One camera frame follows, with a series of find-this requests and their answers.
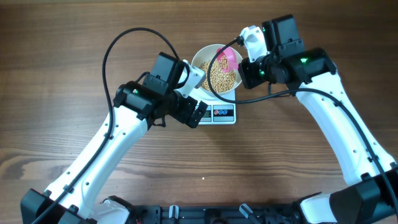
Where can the white bowl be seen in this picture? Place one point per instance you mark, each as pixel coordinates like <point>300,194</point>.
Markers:
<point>204,56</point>

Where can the soybeans in bowl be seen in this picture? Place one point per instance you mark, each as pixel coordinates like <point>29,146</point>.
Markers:
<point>221,81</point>

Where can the pink plastic scoop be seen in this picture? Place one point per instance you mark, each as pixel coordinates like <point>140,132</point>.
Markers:
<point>230,60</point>

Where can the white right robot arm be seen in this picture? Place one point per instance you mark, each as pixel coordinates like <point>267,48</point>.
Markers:
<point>276,54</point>

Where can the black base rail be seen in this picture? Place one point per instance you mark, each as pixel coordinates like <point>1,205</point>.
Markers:
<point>175,214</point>

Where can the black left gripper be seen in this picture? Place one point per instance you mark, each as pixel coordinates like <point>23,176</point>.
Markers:
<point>184,116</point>

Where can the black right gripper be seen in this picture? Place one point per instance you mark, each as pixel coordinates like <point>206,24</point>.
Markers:
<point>249,81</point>

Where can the white digital kitchen scale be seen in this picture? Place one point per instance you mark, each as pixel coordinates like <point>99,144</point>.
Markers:
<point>218,112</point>

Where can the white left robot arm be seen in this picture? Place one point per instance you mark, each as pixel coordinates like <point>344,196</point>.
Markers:
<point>165,90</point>

